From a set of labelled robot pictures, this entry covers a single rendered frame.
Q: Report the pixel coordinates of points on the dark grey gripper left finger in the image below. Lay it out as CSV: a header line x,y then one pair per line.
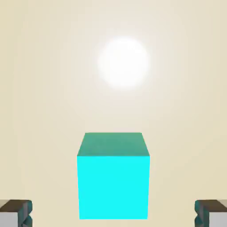
x,y
15,212

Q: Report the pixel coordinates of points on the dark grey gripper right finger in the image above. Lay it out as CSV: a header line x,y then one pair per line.
x,y
212,212

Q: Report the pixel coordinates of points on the small cyan cube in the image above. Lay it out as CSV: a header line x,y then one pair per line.
x,y
113,186

